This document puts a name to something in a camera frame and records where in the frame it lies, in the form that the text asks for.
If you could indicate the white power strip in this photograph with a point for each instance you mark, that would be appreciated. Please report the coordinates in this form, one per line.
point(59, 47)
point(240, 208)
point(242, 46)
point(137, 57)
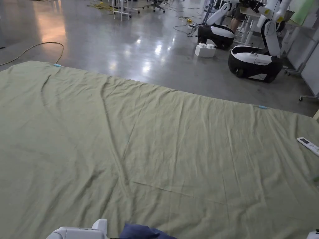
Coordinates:
point(192, 25)

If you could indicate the white and black robot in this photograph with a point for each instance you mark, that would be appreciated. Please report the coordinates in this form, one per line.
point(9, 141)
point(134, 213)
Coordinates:
point(216, 29)
point(259, 49)

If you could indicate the bed with pale green sheet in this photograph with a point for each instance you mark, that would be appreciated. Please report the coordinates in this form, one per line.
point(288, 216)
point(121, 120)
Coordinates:
point(159, 149)

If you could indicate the light blue sheet clip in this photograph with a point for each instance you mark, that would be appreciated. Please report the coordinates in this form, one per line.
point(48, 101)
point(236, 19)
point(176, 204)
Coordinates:
point(57, 65)
point(262, 107)

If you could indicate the white remote control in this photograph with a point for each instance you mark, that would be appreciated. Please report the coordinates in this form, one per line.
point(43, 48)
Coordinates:
point(309, 145)

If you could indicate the white foam block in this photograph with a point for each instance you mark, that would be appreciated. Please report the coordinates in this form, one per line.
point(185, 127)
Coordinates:
point(205, 50)

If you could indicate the dark blue garment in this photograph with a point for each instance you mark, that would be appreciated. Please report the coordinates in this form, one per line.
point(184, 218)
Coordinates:
point(142, 232)

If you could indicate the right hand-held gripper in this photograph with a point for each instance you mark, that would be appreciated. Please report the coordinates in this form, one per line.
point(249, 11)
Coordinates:
point(313, 235)

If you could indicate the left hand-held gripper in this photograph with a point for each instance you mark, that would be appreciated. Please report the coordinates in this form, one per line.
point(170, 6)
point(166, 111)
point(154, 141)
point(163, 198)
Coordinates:
point(74, 232)

